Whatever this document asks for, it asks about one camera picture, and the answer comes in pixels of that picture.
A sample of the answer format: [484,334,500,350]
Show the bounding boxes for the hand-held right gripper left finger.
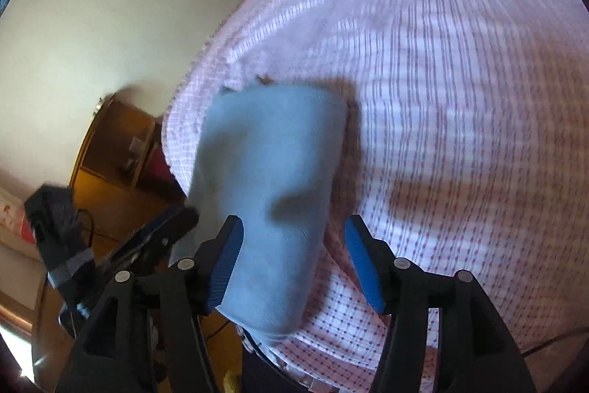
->
[57,214,244,393]

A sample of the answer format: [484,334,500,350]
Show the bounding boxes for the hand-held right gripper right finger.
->
[344,214,537,393]

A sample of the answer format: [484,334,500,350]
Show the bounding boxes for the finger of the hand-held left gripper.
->
[108,206,200,270]

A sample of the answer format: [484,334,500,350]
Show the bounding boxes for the light blue pants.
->
[168,84,349,336]

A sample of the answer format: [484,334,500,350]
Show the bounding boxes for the pink and white cloth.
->
[0,185,43,261]

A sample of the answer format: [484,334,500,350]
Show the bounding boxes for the wooden nightstand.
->
[68,94,186,201]

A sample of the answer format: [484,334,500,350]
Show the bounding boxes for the bed with pink checked sheet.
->
[161,0,589,393]

